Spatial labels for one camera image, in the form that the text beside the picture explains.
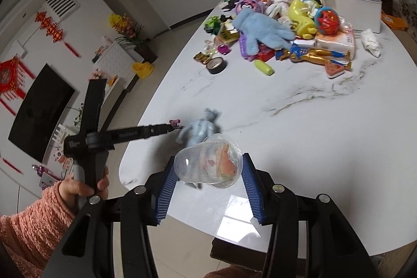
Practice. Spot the white organizer box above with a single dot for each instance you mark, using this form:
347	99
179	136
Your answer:
352	4

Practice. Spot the red Chinese knot decoration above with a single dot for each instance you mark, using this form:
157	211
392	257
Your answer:
53	30

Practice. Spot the green plastic capsule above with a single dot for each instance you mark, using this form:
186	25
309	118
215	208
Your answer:
264	67

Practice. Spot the clear plastic cup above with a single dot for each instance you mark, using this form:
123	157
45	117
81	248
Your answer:
208	164

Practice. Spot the person's left forearm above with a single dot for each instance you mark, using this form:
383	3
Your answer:
29	232

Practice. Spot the floral sofa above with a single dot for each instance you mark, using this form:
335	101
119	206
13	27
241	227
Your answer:
405	4

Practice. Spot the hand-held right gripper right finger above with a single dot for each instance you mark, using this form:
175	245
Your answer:
254	195

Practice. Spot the green toy truck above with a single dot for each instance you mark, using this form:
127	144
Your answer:
213	22

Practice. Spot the red square wall decoration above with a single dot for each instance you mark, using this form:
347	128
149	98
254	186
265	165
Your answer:
9	79

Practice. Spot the yellow potty chair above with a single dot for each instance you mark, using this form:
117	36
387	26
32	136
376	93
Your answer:
143	68

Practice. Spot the white cabinet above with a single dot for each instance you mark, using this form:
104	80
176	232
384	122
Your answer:
114	63

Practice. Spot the purple plush toy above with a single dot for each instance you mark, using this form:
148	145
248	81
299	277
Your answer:
249	6

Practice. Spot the yellow plastic toy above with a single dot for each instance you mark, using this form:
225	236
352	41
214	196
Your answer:
301	19

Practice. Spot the black tape roll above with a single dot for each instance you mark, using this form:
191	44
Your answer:
216	65

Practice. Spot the light blue toy figure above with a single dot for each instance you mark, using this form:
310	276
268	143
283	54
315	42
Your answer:
200	129

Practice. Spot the pizza slice toy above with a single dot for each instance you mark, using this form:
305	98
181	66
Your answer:
335	69

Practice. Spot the yellow black small packet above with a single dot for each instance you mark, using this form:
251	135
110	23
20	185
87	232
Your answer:
202	57

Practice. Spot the red blue ball toy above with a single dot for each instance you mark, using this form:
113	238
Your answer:
327	20

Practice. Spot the orange bag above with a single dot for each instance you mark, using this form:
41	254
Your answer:
394	22

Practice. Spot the black television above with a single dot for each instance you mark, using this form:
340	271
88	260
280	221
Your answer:
39	115

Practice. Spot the white orange tissue pack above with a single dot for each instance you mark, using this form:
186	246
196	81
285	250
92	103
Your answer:
335	40

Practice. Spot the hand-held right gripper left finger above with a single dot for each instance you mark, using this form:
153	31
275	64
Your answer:
166	195

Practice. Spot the blue plush toy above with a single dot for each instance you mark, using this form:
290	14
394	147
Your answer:
260	32

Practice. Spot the potted yellow orchid plant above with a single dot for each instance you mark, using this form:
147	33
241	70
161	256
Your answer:
128	30

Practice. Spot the small pink bear toy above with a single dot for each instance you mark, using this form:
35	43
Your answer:
175	122

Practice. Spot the crumpled white tissue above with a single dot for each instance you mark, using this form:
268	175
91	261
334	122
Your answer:
371	42

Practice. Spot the person's left hand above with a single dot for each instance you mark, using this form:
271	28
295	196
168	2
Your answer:
83	189

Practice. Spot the pink flower bouquet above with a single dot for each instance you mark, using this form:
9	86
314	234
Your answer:
97	72

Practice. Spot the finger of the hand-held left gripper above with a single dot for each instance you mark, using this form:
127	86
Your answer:
156	129

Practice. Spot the gold blue action figure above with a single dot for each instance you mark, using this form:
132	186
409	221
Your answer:
312	55

